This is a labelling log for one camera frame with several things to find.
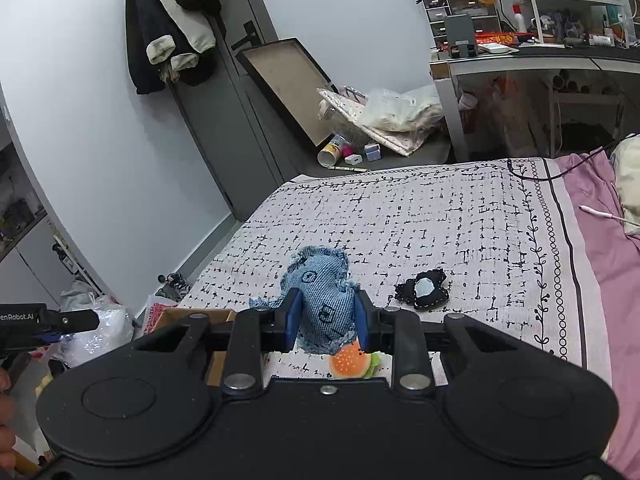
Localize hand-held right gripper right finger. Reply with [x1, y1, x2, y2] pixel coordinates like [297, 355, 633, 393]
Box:
[352, 290, 546, 392]

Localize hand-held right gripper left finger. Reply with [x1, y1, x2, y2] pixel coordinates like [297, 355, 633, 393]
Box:
[135, 287, 303, 394]

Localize denim fabric toy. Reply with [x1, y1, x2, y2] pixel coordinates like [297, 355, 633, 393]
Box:
[249, 246, 361, 354]

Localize cardboard box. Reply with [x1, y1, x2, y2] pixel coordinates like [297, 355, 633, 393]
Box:
[150, 308, 238, 387]

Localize person's left hand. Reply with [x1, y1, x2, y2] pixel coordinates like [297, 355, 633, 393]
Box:
[0, 371, 20, 470]

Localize white plastic bags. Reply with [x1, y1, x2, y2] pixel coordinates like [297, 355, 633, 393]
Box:
[42, 280, 136, 368]

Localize burger squishy toy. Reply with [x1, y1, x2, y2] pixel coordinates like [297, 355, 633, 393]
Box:
[328, 341, 383, 380]

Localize red printed plastic bag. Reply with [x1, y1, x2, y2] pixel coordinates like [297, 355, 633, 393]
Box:
[144, 295, 182, 335]

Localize white cabinet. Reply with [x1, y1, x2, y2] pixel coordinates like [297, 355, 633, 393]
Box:
[0, 105, 103, 311]

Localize black white patterned bedsheet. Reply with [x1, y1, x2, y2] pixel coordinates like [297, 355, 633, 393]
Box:
[175, 157, 614, 387]

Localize paper cup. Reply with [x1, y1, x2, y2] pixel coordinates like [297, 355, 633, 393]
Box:
[317, 142, 347, 167]

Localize grey door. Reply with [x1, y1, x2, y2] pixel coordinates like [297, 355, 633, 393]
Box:
[165, 0, 336, 221]

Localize pile of white bags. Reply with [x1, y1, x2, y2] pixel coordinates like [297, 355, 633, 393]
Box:
[317, 86, 447, 157]

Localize white desk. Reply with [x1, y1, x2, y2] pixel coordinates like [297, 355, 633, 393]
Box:
[430, 42, 640, 162]

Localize pink bed sheet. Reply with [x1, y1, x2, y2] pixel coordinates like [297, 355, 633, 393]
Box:
[555, 152, 640, 467]

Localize pastel floral quilt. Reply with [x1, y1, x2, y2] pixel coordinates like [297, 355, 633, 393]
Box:
[607, 135, 640, 234]

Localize hanging clothes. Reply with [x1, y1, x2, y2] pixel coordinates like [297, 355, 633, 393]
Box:
[125, 0, 224, 96]

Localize grey desktop stand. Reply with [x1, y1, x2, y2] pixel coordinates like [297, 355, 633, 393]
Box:
[443, 14, 479, 59]

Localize red packet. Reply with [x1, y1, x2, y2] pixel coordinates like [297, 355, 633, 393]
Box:
[475, 32, 537, 45]

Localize grey drawer organizer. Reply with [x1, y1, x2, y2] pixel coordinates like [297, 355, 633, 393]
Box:
[422, 0, 502, 49]

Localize white desk riser shelf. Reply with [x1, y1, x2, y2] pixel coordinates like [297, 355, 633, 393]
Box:
[515, 0, 639, 47]

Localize black cable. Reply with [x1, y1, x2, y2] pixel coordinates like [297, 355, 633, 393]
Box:
[506, 134, 640, 182]

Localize large black picture frame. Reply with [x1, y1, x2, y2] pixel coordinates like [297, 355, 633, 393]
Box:
[235, 37, 334, 149]

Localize white charging cable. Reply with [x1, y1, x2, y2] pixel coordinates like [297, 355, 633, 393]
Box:
[580, 204, 640, 227]

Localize black door handle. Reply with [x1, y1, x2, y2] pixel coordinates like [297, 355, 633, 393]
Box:
[230, 20, 259, 51]

